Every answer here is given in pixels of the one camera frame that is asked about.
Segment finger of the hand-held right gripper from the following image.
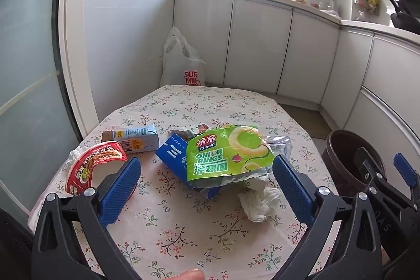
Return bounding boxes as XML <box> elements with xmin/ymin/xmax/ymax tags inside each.
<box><xmin>354</xmin><ymin>146</ymin><xmax>389</xmax><ymax>198</ymax></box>
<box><xmin>393</xmin><ymin>153</ymin><xmax>420</xmax><ymax>202</ymax></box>

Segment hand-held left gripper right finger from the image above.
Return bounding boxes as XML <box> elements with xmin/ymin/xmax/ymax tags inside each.
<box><xmin>272</xmin><ymin>156</ymin><xmax>383</xmax><ymax>280</ymax></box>

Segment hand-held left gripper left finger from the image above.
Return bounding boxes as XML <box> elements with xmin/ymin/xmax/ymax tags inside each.
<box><xmin>32</xmin><ymin>156</ymin><xmax>142</xmax><ymax>280</ymax></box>

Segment brown trash bin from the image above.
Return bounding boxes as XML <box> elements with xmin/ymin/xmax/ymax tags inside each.
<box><xmin>322</xmin><ymin>130</ymin><xmax>399</xmax><ymax>198</ymax></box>

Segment red instant noodle cup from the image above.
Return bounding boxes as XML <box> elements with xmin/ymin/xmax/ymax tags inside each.
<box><xmin>66</xmin><ymin>141</ymin><xmax>138</xmax><ymax>197</ymax></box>

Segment blue-grey drink carton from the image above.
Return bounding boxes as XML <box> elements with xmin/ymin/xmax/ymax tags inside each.
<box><xmin>102</xmin><ymin>124</ymin><xmax>160</xmax><ymax>154</ymax></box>

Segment blue packet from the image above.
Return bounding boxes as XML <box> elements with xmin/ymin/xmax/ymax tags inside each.
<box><xmin>155</xmin><ymin>132</ymin><xmax>224</xmax><ymax>200</ymax></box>

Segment green snack bag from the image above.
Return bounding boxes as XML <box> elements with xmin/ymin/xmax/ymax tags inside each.
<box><xmin>186</xmin><ymin>124</ymin><xmax>274</xmax><ymax>191</ymax></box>

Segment person's left hand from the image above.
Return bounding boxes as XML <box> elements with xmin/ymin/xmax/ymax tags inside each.
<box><xmin>171</xmin><ymin>268</ymin><xmax>206</xmax><ymax>280</ymax></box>

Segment white crumpled tissue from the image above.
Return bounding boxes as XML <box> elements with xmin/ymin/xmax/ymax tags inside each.
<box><xmin>238</xmin><ymin>186</ymin><xmax>281</xmax><ymax>223</ymax></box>
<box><xmin>69</xmin><ymin>149</ymin><xmax>83</xmax><ymax>166</ymax></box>

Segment floral tablecloth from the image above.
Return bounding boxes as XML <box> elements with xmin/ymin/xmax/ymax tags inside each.
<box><xmin>28</xmin><ymin>85</ymin><xmax>340</xmax><ymax>280</ymax></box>

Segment crumpled grey wrapper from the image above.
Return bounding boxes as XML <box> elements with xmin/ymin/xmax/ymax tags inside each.
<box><xmin>168</xmin><ymin>123</ymin><xmax>209</xmax><ymax>140</ymax></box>

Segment white plastic bag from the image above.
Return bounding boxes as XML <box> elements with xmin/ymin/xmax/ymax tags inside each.
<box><xmin>160</xmin><ymin>26</ymin><xmax>207</xmax><ymax>87</ymax></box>

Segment black frying pan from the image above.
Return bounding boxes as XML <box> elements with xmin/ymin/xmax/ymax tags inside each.
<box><xmin>381</xmin><ymin>0</ymin><xmax>420</xmax><ymax>38</ymax></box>

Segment white kitchen cabinets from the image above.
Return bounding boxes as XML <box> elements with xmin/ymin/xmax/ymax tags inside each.
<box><xmin>173</xmin><ymin>0</ymin><xmax>420</xmax><ymax>169</ymax></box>

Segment frosted glass door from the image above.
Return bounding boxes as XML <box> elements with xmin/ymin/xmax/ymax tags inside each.
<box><xmin>0</xmin><ymin>0</ymin><xmax>99</xmax><ymax>235</ymax></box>

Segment wire rack of packets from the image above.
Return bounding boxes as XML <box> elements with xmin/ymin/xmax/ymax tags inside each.
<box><xmin>354</xmin><ymin>0</ymin><xmax>381</xmax><ymax>15</ymax></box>

